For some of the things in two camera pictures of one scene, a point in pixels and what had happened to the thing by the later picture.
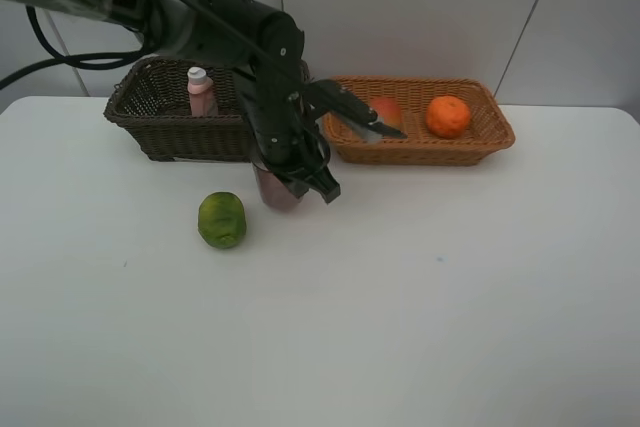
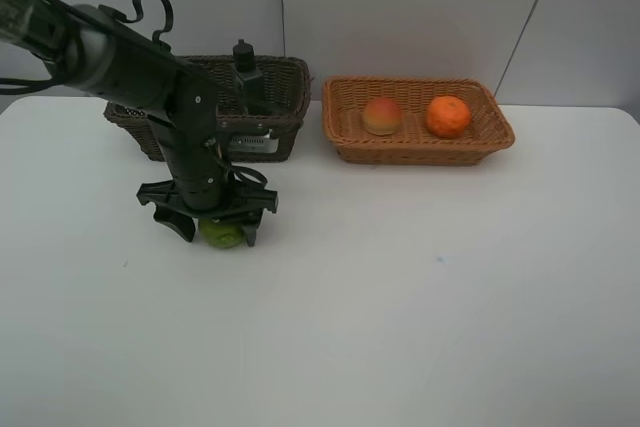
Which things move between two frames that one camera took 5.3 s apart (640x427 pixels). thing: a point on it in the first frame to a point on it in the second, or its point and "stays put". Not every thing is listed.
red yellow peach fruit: [388, 109] stays put
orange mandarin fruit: [447, 117] stays put
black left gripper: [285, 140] to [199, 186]
